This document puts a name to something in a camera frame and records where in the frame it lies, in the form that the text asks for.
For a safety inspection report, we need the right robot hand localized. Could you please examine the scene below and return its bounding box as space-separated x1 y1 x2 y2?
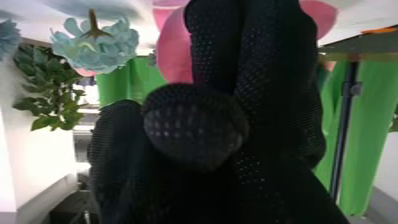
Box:
86 0 352 224

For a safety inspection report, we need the pink flower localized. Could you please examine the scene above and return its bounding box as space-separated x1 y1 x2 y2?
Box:
152 0 340 85
75 67 100 78

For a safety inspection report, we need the blue flower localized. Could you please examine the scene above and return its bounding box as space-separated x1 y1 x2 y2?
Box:
0 19 24 62
49 8 143 75

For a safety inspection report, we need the green sprig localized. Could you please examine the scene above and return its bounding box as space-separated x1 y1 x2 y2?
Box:
11 44 89 132

